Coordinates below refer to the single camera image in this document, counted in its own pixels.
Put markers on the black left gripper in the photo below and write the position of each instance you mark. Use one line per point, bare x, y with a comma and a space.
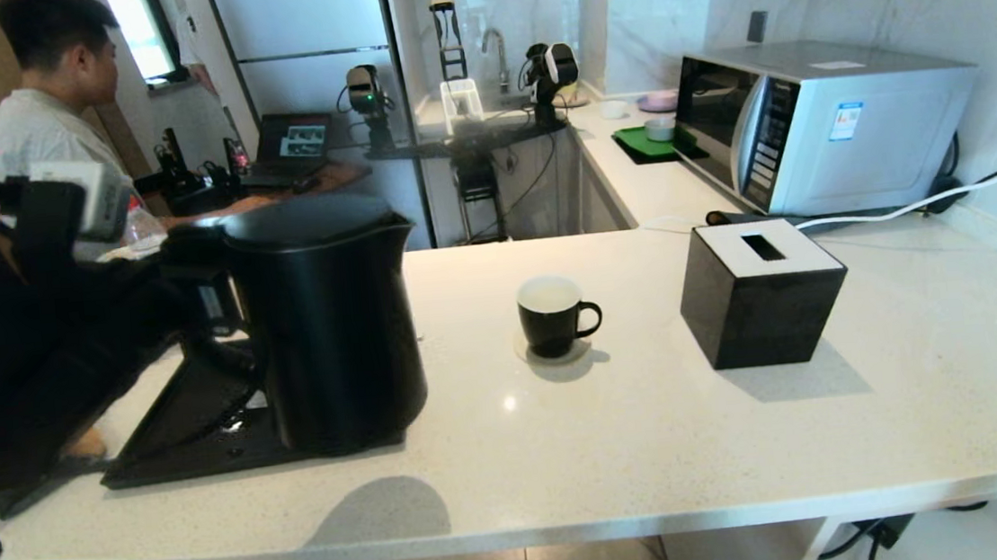
162, 305

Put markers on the black electric kettle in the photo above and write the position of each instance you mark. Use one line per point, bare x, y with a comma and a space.
331, 331

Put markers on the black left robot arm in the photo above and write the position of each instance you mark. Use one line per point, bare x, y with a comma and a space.
16, 340

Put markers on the clear water bottle red cap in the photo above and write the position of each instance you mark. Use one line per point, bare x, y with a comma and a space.
147, 229

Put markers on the black serving tray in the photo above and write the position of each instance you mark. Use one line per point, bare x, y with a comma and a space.
177, 425

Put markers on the brown wooden desk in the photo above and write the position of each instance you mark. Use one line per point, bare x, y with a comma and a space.
336, 179

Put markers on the black laptop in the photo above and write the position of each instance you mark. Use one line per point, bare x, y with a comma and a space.
293, 145

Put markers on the brown cork pad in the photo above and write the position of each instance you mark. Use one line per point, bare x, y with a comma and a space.
89, 445

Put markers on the man in grey t-shirt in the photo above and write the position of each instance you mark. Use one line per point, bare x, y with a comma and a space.
34, 131

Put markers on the black framed window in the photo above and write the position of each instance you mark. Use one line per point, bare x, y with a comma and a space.
136, 32

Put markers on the round clear coaster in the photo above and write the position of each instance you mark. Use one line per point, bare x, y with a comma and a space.
523, 354

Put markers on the black mug white inside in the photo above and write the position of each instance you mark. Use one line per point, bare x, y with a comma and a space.
548, 330

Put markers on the chrome kitchen faucet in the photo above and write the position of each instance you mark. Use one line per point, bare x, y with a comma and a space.
501, 63

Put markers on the white base cabinet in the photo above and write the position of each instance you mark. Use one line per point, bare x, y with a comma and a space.
600, 208

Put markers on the small white bowl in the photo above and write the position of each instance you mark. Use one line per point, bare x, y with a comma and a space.
614, 110

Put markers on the green tray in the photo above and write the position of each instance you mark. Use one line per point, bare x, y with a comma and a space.
640, 146

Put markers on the small grey bowl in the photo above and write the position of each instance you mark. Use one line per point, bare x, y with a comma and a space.
660, 130

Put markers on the purple plate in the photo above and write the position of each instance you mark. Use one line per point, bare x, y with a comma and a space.
659, 103

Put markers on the black tissue box white top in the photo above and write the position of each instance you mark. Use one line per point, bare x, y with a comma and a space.
754, 312

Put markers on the silver microwave oven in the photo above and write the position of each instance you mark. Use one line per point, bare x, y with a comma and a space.
857, 149

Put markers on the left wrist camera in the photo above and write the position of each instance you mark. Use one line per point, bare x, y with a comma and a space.
94, 198

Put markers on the black clamp frame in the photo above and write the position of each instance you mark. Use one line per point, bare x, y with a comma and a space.
442, 50

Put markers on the dark wall socket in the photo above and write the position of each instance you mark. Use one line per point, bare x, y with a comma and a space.
756, 27

